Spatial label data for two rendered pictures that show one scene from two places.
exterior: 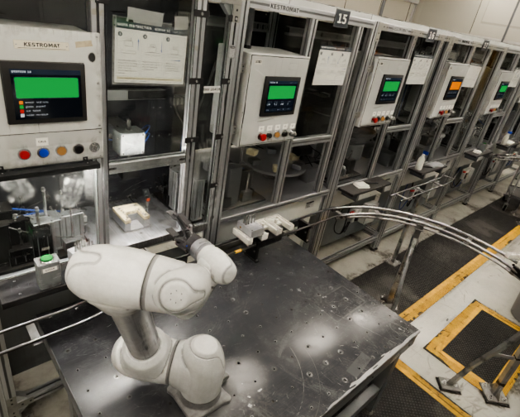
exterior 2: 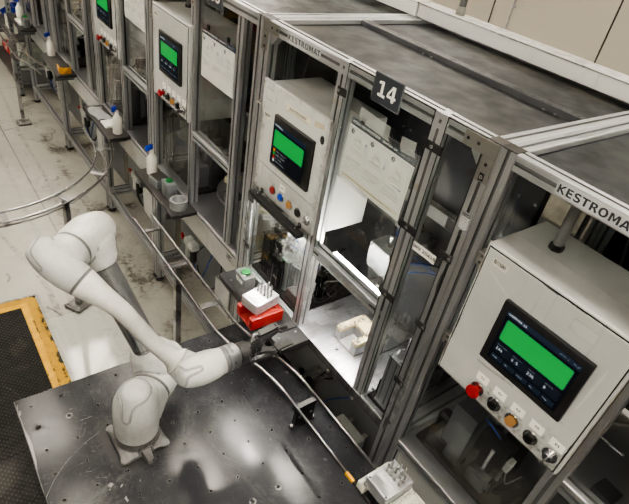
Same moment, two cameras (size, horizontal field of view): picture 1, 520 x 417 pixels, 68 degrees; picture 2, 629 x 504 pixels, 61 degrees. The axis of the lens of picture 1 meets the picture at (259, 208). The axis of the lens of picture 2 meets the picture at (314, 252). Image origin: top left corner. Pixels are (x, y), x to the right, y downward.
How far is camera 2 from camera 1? 1.91 m
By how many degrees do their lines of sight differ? 77
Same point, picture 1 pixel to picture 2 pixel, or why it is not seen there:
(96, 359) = not seen: hidden behind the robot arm
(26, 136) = (276, 178)
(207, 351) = (126, 390)
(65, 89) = (295, 155)
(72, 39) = (314, 118)
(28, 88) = (279, 141)
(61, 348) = (212, 337)
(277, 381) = not seen: outside the picture
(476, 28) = not seen: outside the picture
